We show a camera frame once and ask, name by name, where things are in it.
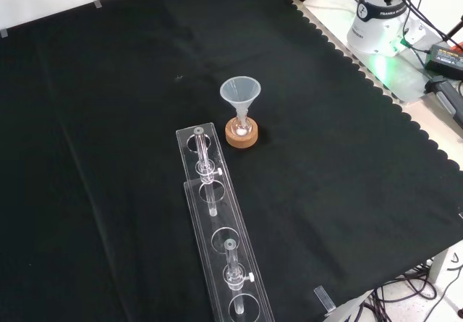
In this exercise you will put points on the white NaCl powder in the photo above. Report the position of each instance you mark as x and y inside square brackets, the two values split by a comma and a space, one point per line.
[239, 132]

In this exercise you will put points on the clear plastic funnel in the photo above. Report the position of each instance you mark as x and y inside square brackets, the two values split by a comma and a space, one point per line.
[240, 92]

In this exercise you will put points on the small round-bottom glass flask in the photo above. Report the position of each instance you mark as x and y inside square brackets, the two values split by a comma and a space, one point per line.
[241, 126]

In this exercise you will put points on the clear acrylic funnel stand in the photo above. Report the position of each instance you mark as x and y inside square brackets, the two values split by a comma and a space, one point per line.
[224, 228]

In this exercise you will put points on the clear tape strip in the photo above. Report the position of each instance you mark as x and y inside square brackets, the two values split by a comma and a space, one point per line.
[98, 4]
[325, 299]
[3, 33]

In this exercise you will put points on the black cloth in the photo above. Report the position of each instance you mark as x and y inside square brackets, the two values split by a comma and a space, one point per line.
[108, 155]

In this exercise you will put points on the black power adapter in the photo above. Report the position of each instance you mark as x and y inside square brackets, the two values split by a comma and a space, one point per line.
[446, 59]

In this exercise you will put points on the grey table leg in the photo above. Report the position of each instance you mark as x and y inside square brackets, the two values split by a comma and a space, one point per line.
[439, 266]

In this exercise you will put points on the grey metal base plate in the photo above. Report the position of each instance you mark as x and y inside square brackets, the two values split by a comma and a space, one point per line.
[398, 72]

